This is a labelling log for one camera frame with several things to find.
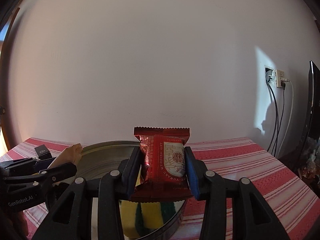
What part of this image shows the white cable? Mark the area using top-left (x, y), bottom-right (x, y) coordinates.
top-left (279, 78), bottom-right (295, 153)

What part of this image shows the beige snack packet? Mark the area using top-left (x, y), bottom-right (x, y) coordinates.
top-left (47, 143), bottom-right (82, 169)

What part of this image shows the wooden door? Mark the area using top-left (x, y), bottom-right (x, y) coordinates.
top-left (0, 6), bottom-right (21, 63)

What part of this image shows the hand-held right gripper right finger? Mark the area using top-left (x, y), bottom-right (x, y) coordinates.
top-left (184, 146), bottom-right (292, 240)

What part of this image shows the black cable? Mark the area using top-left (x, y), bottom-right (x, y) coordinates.
top-left (266, 80), bottom-right (280, 156)

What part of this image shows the yellow sponge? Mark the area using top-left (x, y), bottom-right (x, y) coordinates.
top-left (143, 201), bottom-right (175, 237)
top-left (120, 200), bottom-right (143, 238)

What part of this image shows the white wall socket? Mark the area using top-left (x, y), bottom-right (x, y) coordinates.
top-left (274, 69), bottom-right (286, 88)

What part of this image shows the open wall box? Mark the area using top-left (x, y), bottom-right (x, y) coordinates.
top-left (264, 65), bottom-right (275, 84)

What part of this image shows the round printed cookie tin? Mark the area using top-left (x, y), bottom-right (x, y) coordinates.
top-left (72, 140), bottom-right (187, 240)

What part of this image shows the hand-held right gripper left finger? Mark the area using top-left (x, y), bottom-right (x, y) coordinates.
top-left (30, 146), bottom-right (143, 240)

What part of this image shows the red white-label snack packet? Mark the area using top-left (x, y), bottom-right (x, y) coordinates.
top-left (128, 126), bottom-right (194, 203)

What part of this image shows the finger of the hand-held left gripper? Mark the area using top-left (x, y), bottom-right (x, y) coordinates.
top-left (4, 162), bottom-right (78, 188)
top-left (0, 157), bottom-right (58, 174)

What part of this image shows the black monitor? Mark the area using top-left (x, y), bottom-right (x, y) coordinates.
top-left (294, 60), bottom-right (320, 170)

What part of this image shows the red striped cloth-covered desktop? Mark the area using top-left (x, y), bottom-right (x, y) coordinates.
top-left (0, 137), bottom-right (320, 240)

